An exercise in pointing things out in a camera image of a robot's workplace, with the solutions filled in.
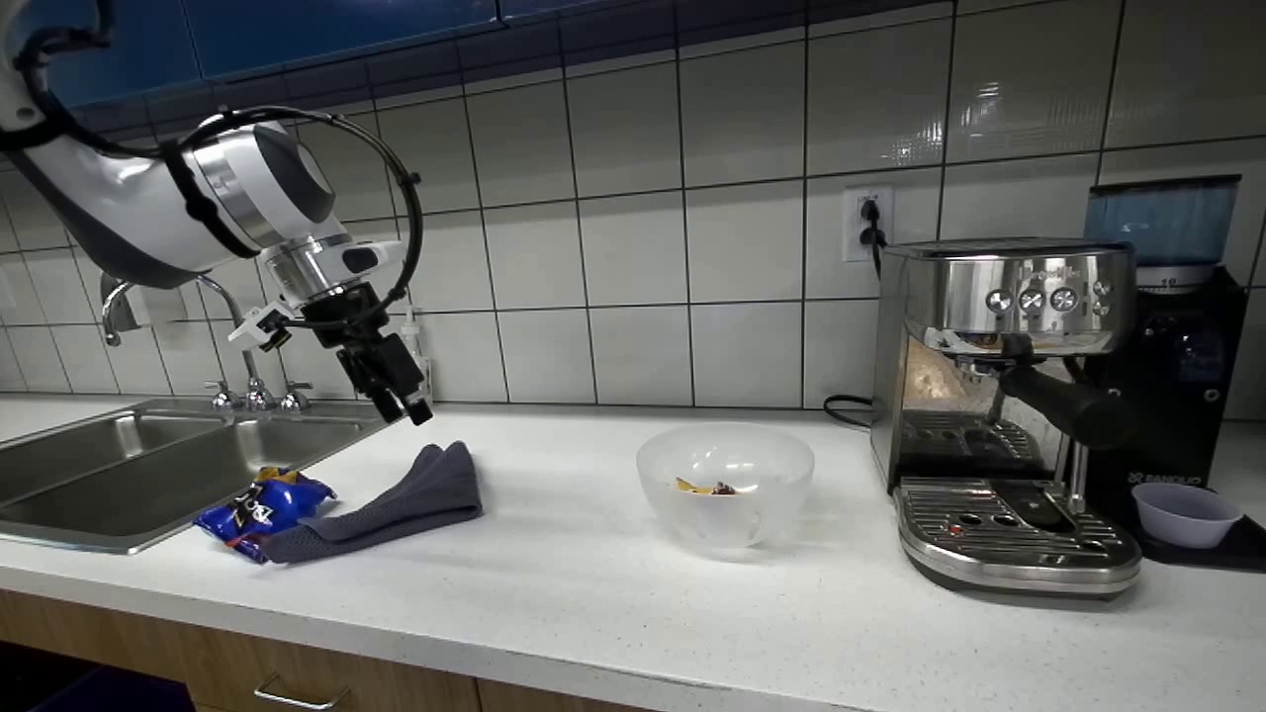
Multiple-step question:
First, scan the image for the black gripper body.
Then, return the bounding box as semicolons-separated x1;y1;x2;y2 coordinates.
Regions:
295;283;398;359

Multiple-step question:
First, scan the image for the dark grey waffle towel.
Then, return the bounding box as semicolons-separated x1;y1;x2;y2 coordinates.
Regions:
260;440;487;572

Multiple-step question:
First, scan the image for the blue snack bag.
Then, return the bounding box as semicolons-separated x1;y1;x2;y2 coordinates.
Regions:
195;467;339;568

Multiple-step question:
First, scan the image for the chrome faucet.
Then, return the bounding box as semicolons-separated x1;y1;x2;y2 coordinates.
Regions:
95;268;322;417

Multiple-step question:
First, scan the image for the stainless steel sink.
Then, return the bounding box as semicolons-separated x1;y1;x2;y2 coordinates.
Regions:
0;397;392;557

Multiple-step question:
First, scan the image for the red yellow candy wrapper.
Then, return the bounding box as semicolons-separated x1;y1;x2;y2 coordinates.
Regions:
674;473;742;504

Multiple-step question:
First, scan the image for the translucent plastic bowl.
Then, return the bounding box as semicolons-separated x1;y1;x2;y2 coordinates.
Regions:
632;421;818;564

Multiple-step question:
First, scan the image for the wooden base cabinet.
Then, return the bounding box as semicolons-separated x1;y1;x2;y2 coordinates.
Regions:
0;586;637;712

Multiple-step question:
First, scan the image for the stainless steel espresso machine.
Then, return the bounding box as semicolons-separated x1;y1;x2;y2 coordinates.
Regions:
868;238;1149;603

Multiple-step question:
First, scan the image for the black coffee grinder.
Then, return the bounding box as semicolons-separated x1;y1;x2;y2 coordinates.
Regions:
1081;176;1250;492

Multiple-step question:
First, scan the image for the small translucent plastic cup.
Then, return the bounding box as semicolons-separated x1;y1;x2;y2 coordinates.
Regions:
1129;479;1245;554

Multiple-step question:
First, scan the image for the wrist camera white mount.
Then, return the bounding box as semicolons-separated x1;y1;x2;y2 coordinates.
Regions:
232;300;306;358

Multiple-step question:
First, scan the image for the dark blue wall panel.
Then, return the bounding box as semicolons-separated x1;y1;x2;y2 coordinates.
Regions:
25;0;848;125

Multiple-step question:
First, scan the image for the metal drawer handle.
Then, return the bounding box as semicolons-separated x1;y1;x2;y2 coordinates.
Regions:
250;680;339;712

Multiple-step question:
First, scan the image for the black power cable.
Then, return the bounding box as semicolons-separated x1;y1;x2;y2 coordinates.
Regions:
824;391;885;429

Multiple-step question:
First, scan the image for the white wall power outlet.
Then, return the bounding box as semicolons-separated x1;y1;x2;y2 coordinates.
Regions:
840;187;899;268

